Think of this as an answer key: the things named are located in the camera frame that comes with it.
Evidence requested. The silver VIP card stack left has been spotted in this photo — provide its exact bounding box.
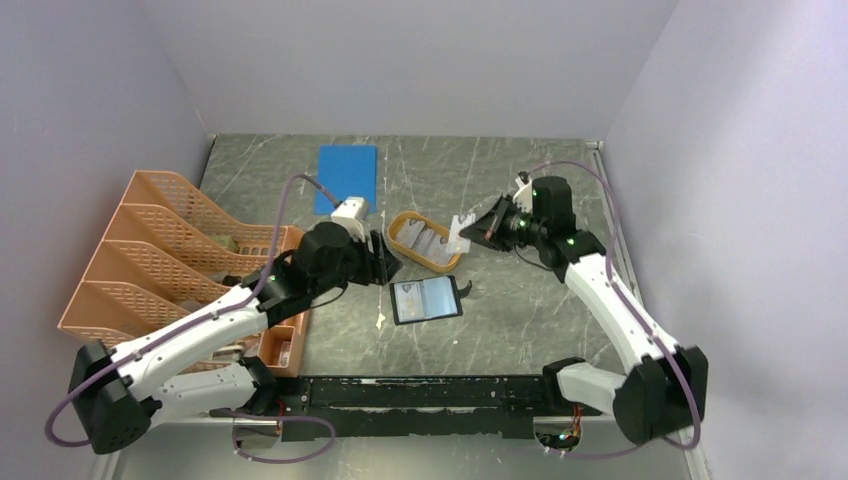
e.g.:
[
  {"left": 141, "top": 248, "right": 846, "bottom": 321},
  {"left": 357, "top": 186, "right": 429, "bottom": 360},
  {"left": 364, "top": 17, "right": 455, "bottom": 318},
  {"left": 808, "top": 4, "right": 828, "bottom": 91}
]
[{"left": 396, "top": 218, "right": 427, "bottom": 249}]

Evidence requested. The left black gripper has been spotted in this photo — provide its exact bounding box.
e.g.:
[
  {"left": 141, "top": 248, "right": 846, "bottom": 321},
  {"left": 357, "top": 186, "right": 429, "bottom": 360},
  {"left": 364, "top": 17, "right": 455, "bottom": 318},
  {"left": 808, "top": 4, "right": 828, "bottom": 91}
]
[{"left": 312, "top": 228, "right": 403, "bottom": 297}]

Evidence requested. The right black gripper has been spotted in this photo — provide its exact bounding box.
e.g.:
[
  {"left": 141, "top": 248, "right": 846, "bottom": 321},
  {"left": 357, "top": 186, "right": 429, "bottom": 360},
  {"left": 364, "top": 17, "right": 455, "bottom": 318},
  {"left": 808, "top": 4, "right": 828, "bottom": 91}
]
[{"left": 459, "top": 193, "right": 546, "bottom": 253}]

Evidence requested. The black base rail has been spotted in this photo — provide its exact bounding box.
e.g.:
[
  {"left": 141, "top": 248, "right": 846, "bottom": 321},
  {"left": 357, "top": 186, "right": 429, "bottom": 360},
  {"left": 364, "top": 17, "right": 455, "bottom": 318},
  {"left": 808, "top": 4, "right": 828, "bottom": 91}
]
[{"left": 237, "top": 374, "right": 600, "bottom": 442}]

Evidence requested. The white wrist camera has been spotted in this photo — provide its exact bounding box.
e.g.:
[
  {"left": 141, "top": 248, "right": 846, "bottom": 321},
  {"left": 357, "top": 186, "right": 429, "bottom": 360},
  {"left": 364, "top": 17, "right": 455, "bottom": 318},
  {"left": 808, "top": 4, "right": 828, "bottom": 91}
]
[
  {"left": 513, "top": 171, "right": 533, "bottom": 203},
  {"left": 330, "top": 197, "right": 369, "bottom": 242}
]

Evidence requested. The black card holder wallet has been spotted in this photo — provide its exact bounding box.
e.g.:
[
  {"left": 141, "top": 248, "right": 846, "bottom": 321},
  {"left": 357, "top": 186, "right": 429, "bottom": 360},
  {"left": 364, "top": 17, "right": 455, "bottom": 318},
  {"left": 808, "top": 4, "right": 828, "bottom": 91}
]
[{"left": 389, "top": 275, "right": 473, "bottom": 326}]

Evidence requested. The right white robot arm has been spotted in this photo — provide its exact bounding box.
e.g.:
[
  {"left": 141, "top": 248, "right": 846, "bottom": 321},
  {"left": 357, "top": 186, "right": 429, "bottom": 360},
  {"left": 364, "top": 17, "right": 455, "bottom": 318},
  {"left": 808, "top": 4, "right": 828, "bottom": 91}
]
[{"left": 458, "top": 175, "right": 709, "bottom": 449}]

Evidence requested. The blue flat mat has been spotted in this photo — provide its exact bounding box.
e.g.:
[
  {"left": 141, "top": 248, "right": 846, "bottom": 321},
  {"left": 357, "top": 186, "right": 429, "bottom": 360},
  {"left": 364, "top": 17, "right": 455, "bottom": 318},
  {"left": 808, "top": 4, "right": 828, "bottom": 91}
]
[{"left": 315, "top": 145, "right": 377, "bottom": 214}]

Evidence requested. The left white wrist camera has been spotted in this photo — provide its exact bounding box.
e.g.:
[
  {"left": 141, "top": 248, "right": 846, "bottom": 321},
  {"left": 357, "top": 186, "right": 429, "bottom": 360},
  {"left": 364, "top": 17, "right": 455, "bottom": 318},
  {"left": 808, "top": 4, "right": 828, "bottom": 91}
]
[{"left": 330, "top": 197, "right": 369, "bottom": 242}]

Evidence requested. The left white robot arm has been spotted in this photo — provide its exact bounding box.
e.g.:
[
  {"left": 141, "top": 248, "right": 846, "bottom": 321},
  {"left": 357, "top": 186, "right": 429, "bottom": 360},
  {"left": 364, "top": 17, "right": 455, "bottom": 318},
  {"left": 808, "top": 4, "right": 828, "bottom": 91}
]
[{"left": 44, "top": 221, "right": 402, "bottom": 454}]

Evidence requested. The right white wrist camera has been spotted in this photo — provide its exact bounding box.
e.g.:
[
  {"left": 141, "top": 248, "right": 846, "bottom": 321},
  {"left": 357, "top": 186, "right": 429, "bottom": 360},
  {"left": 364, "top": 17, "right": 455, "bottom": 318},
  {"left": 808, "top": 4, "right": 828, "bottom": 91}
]
[{"left": 513, "top": 171, "right": 533, "bottom": 203}]

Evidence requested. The orange mesh file rack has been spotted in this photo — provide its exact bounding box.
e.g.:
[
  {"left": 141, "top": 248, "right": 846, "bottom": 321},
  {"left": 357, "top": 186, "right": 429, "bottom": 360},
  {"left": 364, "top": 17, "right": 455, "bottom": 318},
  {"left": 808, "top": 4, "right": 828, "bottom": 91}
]
[{"left": 57, "top": 170, "right": 272, "bottom": 348}]

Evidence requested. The yellow oval tray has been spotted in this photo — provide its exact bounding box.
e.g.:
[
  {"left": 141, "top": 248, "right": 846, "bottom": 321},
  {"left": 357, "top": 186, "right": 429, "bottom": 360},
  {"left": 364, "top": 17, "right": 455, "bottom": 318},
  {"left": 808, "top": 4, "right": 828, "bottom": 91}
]
[{"left": 387, "top": 211, "right": 463, "bottom": 273}]

